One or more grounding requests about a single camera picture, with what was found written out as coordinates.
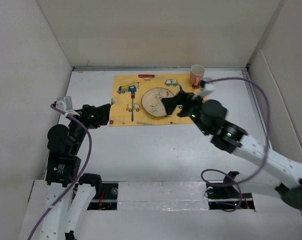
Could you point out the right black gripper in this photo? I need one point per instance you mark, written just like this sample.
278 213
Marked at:
171 103

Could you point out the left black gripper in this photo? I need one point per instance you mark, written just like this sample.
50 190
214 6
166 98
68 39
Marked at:
95 116

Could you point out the beige bird-pattern plate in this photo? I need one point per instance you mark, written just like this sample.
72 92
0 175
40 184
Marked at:
152 101

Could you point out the yellow car-print placemat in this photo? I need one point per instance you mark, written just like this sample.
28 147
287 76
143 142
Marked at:
123 85

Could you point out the pink mug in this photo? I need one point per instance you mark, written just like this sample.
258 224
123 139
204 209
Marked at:
196 74

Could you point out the iridescent fork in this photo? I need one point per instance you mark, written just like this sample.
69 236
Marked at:
132 105

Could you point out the iridescent knife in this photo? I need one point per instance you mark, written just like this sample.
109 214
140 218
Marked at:
181 88

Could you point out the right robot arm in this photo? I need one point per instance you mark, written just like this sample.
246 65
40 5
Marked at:
210 117

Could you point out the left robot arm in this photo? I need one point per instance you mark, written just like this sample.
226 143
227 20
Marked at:
69 189

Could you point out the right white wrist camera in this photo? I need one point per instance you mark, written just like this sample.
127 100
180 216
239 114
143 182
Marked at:
206 87

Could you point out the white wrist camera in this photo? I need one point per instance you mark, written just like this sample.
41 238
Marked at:
64 103
206 87

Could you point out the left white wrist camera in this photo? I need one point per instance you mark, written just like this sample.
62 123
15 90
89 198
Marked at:
64 103

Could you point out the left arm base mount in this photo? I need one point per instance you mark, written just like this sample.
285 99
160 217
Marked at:
106 197

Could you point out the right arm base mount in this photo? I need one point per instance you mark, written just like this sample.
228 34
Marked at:
227 199

